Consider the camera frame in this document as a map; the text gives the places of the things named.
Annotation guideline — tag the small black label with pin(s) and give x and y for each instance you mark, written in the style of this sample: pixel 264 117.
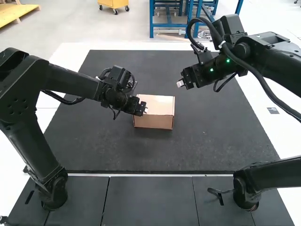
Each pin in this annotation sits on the small black label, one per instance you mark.
pixel 273 110

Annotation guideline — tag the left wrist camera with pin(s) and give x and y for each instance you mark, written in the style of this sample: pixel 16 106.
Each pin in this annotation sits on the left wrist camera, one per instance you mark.
pixel 120 75

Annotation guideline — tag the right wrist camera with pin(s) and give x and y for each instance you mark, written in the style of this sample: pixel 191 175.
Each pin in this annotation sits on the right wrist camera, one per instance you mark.
pixel 205 56

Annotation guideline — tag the blue metal rack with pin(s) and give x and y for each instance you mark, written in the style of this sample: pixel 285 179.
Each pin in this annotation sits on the blue metal rack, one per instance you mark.
pixel 211 7
pixel 164 21

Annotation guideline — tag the black clamp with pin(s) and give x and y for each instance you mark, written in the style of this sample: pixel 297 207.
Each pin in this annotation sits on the black clamp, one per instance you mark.
pixel 2 219

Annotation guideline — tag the cardboard box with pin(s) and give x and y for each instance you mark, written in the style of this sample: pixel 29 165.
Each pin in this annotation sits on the cardboard box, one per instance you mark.
pixel 155 117

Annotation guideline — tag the dark base panel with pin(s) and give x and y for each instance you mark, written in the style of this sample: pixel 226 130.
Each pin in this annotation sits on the dark base panel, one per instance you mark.
pixel 211 212
pixel 82 200
pixel 150 200

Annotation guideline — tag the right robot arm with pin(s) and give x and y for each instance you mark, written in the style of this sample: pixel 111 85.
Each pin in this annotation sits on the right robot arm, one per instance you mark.
pixel 270 58

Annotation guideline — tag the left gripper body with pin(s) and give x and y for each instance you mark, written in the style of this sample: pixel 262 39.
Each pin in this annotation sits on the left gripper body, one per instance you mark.
pixel 135 106

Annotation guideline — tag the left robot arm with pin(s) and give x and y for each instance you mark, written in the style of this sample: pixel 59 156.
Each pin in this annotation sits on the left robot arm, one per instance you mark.
pixel 28 106

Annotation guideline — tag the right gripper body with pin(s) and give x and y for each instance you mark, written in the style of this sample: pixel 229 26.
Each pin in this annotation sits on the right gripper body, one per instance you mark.
pixel 195 76

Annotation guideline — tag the wooden pallet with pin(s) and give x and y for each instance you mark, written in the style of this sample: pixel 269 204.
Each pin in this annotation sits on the wooden pallet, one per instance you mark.
pixel 16 11

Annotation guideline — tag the black mat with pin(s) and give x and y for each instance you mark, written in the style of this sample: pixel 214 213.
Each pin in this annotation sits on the black mat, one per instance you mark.
pixel 141 150

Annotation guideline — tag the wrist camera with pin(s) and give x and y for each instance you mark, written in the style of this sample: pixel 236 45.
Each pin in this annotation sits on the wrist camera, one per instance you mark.
pixel 205 56
pixel 120 75

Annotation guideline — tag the yellow wheeled cart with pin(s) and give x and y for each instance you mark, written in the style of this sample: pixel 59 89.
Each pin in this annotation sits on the yellow wheeled cart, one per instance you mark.
pixel 115 3

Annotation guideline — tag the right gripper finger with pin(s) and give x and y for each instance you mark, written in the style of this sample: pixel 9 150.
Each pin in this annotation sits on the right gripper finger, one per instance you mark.
pixel 181 84

